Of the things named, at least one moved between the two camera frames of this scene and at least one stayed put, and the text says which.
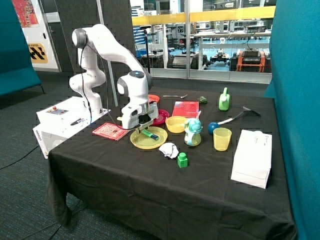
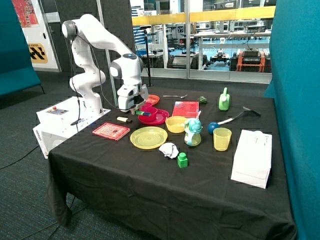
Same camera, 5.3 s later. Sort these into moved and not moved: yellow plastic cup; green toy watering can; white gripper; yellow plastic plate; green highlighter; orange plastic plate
Moved: white gripper; green highlighter
Not moved: green toy watering can; yellow plastic plate; orange plastic plate; yellow plastic cup
